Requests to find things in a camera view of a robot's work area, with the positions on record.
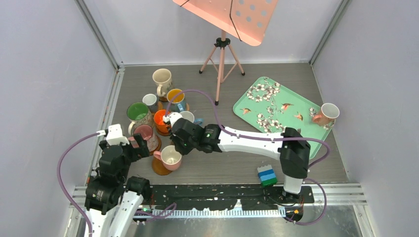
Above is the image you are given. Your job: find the small blue patterned mug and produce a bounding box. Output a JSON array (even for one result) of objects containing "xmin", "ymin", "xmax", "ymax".
[{"xmin": 142, "ymin": 93, "xmax": 159, "ymax": 114}]

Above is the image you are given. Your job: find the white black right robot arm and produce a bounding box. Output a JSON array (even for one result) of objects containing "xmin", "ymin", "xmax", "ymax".
[{"xmin": 166, "ymin": 118, "xmax": 310, "ymax": 203}]

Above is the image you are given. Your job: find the mint green floral tray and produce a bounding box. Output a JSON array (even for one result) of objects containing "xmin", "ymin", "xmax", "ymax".
[{"xmin": 233, "ymin": 77, "xmax": 335, "ymax": 141}]

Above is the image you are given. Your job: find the pink white inside mug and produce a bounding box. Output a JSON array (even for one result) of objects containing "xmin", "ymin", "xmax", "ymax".
[{"xmin": 153, "ymin": 145, "xmax": 182, "ymax": 171}]

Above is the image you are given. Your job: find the pink music stand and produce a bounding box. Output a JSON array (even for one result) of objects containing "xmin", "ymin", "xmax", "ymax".
[{"xmin": 173, "ymin": 0, "xmax": 278, "ymax": 106}]

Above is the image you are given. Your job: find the green inside cream mug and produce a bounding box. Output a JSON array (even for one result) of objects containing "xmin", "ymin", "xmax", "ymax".
[{"xmin": 126, "ymin": 102, "xmax": 155, "ymax": 135}]

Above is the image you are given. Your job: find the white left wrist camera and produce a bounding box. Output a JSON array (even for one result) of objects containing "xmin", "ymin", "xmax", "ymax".
[{"xmin": 96, "ymin": 124, "xmax": 130, "ymax": 146}]

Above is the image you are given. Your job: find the orange mug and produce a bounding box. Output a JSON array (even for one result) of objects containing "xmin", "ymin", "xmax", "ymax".
[{"xmin": 153, "ymin": 110, "xmax": 170, "ymax": 136}]

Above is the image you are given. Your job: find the yellow inside blue mug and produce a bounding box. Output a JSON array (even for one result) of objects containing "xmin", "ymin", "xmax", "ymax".
[{"xmin": 167, "ymin": 89, "xmax": 188, "ymax": 113}]

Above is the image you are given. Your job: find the cream shell pattern mug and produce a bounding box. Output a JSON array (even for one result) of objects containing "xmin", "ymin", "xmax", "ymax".
[{"xmin": 152, "ymin": 68, "xmax": 174, "ymax": 97}]

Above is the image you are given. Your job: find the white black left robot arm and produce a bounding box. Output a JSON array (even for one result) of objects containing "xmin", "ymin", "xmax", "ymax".
[{"xmin": 84, "ymin": 133, "xmax": 152, "ymax": 237}]

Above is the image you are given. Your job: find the ridged brown coaster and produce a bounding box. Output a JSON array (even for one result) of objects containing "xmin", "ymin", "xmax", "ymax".
[
  {"xmin": 159, "ymin": 94, "xmax": 168, "ymax": 102},
  {"xmin": 152, "ymin": 158, "xmax": 172, "ymax": 176},
  {"xmin": 147, "ymin": 135, "xmax": 162, "ymax": 156}
]

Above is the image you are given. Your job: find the blue green toy brick stack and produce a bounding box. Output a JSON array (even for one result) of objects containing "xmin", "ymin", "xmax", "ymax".
[{"xmin": 257, "ymin": 165, "xmax": 278, "ymax": 187}]

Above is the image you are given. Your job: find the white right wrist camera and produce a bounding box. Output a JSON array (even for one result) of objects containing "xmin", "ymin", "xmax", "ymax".
[{"xmin": 163, "ymin": 112, "xmax": 182, "ymax": 127}]

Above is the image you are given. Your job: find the pink inside floral mug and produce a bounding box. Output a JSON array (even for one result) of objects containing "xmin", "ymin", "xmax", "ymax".
[{"xmin": 128, "ymin": 122, "xmax": 156, "ymax": 148}]

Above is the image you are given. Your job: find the peach mug white inside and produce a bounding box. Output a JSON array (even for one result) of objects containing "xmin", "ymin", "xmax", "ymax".
[{"xmin": 312, "ymin": 103, "xmax": 340, "ymax": 126}]

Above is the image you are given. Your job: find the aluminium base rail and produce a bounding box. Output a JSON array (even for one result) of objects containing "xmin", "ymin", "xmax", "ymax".
[{"xmin": 69, "ymin": 183, "xmax": 368, "ymax": 226}]

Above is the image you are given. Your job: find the ridged brown coaster back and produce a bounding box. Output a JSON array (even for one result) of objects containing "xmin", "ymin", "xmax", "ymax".
[{"xmin": 159, "ymin": 94, "xmax": 168, "ymax": 102}]

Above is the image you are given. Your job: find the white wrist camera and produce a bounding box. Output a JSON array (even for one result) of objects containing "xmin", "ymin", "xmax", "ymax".
[
  {"xmin": 96, "ymin": 124, "xmax": 130, "ymax": 146},
  {"xmin": 163, "ymin": 112, "xmax": 182, "ymax": 127}
]

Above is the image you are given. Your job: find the white inside teal mug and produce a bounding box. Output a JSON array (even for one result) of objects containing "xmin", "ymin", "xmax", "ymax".
[{"xmin": 180, "ymin": 111, "xmax": 203, "ymax": 125}]

